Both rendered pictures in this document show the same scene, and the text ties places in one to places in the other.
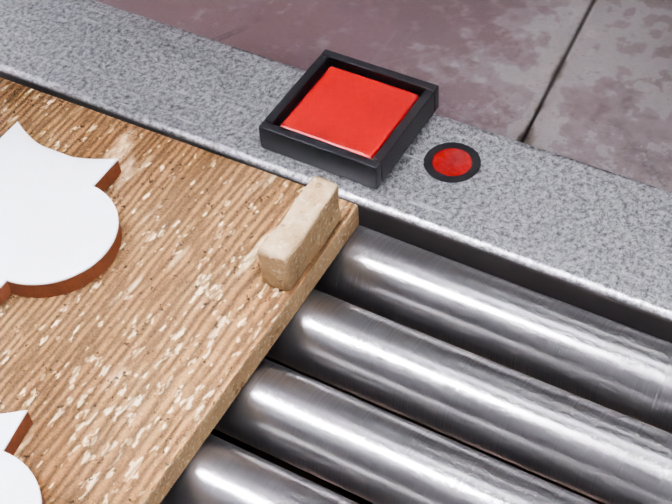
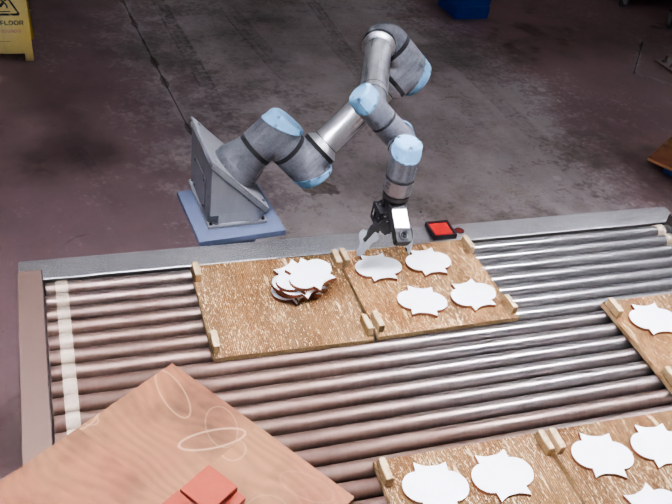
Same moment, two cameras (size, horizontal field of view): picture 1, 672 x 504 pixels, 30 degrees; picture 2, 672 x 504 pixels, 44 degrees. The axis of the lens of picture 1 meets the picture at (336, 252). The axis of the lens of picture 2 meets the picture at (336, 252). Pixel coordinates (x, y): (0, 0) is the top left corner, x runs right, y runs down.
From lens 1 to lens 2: 214 cm
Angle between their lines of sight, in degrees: 42
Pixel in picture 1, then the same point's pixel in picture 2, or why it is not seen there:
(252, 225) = (456, 248)
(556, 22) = not seen: hidden behind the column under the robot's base
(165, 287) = (459, 260)
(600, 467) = (522, 255)
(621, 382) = (512, 246)
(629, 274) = (497, 233)
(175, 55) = not seen: hidden behind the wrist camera
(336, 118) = (441, 230)
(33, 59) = (380, 244)
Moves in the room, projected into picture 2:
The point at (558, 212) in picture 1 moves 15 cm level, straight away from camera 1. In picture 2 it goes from (480, 230) to (447, 205)
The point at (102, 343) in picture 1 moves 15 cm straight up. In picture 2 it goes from (463, 269) to (475, 227)
